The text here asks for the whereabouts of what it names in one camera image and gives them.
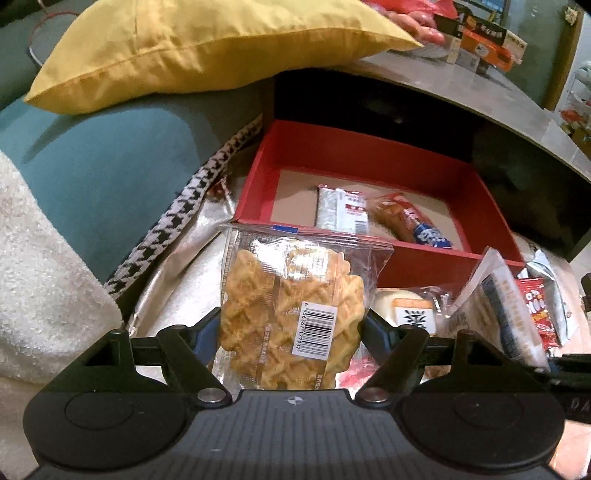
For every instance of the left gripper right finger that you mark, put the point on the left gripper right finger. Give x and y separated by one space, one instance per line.
398 352

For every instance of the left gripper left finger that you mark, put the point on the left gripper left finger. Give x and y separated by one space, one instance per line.
187 352

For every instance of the clear cracker packet blue print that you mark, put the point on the clear cracker packet blue print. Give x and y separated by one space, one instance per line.
492 305

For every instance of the waffle biscuit clear packet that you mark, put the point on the waffle biscuit clear packet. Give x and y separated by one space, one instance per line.
291 305

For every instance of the brown sausage snack packet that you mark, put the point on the brown sausage snack packet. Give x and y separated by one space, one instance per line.
407 222

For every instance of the white red spicy snack packet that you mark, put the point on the white red spicy snack packet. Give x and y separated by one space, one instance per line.
342 211

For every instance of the white round bun packet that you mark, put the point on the white round bun packet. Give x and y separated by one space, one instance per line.
423 307

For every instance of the red chips packet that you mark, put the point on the red chips packet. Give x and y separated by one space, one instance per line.
533 292

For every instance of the silver foil packet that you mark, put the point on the silver foil packet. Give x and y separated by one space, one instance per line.
539 267

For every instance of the cream fleece blanket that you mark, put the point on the cream fleece blanket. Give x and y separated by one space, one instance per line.
52 309

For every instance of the teal houndstooth trim cushion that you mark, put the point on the teal houndstooth trim cushion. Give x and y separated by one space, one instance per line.
120 185

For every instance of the red cardboard tray box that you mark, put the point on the red cardboard tray box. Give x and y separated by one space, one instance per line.
294 158

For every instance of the dark coffee table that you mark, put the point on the dark coffee table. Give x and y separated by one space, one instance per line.
538 176

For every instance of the yellow cushion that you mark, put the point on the yellow cushion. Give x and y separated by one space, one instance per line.
121 50

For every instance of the orange black carton box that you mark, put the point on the orange black carton box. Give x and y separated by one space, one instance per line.
491 43

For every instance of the red plastic bag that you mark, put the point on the red plastic bag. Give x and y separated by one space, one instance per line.
444 8

